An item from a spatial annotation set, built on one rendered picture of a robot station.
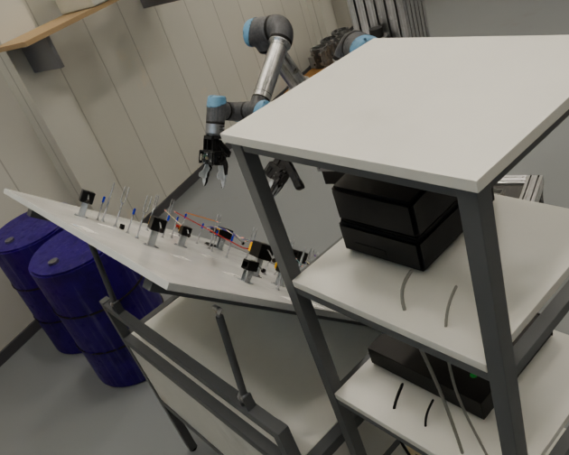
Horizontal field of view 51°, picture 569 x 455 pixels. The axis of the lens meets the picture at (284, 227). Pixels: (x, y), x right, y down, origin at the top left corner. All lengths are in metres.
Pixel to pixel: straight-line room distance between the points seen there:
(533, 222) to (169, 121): 4.50
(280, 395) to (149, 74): 3.88
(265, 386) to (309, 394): 0.18
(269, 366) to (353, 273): 0.91
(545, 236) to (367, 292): 0.40
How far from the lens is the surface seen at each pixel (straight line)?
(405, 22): 2.70
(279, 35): 2.50
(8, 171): 4.55
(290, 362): 2.18
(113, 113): 5.14
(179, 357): 2.10
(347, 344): 2.17
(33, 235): 3.90
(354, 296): 1.30
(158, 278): 1.34
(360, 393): 1.65
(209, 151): 2.35
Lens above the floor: 2.27
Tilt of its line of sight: 30 degrees down
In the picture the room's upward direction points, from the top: 20 degrees counter-clockwise
